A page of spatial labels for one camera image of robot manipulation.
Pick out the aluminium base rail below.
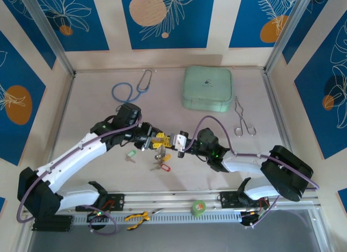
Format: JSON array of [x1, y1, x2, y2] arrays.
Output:
[[23, 191, 320, 211]]

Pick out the green tape roll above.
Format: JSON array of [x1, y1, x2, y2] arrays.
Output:
[[190, 199, 207, 217]]

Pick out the silver metal tongs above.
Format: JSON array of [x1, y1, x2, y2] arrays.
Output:
[[234, 96, 257, 137]]

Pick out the yellow black pliers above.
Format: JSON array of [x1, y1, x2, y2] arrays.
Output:
[[124, 208, 165, 231]]

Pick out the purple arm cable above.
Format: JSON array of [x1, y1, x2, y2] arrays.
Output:
[[185, 115, 320, 230], [16, 113, 144, 236]]

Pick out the black controller board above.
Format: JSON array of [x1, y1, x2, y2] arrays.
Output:
[[86, 210, 109, 223], [240, 202, 272, 231]]

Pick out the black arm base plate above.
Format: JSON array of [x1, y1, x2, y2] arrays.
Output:
[[219, 191, 245, 209], [75, 192, 126, 212]]

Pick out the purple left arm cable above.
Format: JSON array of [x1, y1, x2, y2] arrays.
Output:
[[16, 113, 144, 236]]

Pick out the blue stethoscope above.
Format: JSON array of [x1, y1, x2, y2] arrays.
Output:
[[112, 69, 154, 104]]

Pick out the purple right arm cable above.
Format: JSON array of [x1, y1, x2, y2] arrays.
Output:
[[185, 115, 320, 230]]

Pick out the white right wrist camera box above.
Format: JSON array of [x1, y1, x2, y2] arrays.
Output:
[[173, 132, 188, 152]]

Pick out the silver metal keyring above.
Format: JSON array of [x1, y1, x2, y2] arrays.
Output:
[[155, 144, 166, 161]]

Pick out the key with yellow tag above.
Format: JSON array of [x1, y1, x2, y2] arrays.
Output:
[[153, 153, 173, 166]]

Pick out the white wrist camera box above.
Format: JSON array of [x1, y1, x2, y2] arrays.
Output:
[[173, 132, 188, 152], [141, 137, 155, 152]]

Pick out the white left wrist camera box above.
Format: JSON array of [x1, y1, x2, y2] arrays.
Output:
[[141, 137, 155, 152]]

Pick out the mint green medicine bag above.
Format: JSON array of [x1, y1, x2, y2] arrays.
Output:
[[181, 66, 234, 113]]

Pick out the aluminium frame post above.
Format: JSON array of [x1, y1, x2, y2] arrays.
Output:
[[19, 0, 77, 77], [263, 0, 322, 75]]

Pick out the grey slotted cable duct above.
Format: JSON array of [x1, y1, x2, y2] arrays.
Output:
[[72, 211, 242, 225]]

